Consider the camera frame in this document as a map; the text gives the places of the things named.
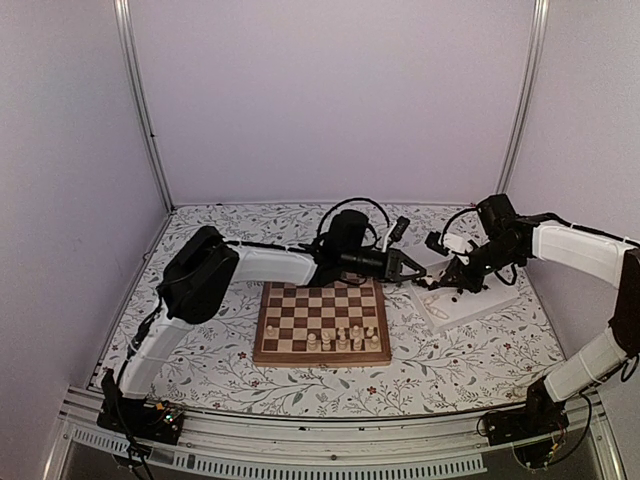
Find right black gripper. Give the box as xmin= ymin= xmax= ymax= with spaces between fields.
xmin=441 ymin=238 xmax=523 ymax=294

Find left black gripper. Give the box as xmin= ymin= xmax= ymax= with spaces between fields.
xmin=341 ymin=247 xmax=426 ymax=284

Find wooden chess board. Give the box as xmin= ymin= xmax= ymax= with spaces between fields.
xmin=253 ymin=280 xmax=392 ymax=368

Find white chess queen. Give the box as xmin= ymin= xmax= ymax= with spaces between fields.
xmin=307 ymin=333 xmax=318 ymax=352

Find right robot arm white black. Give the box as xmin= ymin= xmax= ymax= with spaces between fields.
xmin=425 ymin=194 xmax=639 ymax=436

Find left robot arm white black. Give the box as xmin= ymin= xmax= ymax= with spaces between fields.
xmin=101 ymin=209 xmax=426 ymax=434

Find pile of dark chess pieces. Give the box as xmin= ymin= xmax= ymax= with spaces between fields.
xmin=411 ymin=276 xmax=490 ymax=297

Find white divided tray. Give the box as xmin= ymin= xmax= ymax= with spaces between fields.
xmin=409 ymin=276 xmax=519 ymax=333

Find floral table mat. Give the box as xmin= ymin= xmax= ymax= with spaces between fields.
xmin=102 ymin=202 xmax=566 ymax=419

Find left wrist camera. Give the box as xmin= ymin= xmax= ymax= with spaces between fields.
xmin=381 ymin=216 xmax=410 ymax=252

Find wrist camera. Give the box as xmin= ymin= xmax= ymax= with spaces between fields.
xmin=381 ymin=216 xmax=410 ymax=252
xmin=425 ymin=231 xmax=474 ymax=256

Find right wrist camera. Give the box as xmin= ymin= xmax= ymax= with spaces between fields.
xmin=425 ymin=231 xmax=474 ymax=256

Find right wrist cable loop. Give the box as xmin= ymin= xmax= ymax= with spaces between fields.
xmin=442 ymin=207 xmax=484 ymax=246

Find wrist cable loop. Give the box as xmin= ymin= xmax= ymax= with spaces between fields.
xmin=317 ymin=196 xmax=394 ymax=246
xmin=442 ymin=207 xmax=484 ymax=246

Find left wrist cable loop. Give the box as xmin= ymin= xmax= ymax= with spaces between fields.
xmin=317 ymin=196 xmax=394 ymax=246

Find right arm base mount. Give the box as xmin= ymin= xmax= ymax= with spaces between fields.
xmin=478 ymin=395 xmax=569 ymax=470

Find right aluminium frame post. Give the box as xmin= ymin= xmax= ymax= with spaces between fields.
xmin=495 ymin=0 xmax=550 ymax=194

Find aluminium frame post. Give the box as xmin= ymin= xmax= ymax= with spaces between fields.
xmin=495 ymin=0 xmax=550 ymax=194
xmin=113 ymin=0 xmax=175 ymax=213

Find front aluminium rail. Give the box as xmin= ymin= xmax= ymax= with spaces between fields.
xmin=42 ymin=387 xmax=626 ymax=480

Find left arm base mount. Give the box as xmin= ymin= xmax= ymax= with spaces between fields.
xmin=97 ymin=395 xmax=184 ymax=445

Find left aluminium frame post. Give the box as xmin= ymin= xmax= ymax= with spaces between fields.
xmin=113 ymin=0 xmax=175 ymax=213

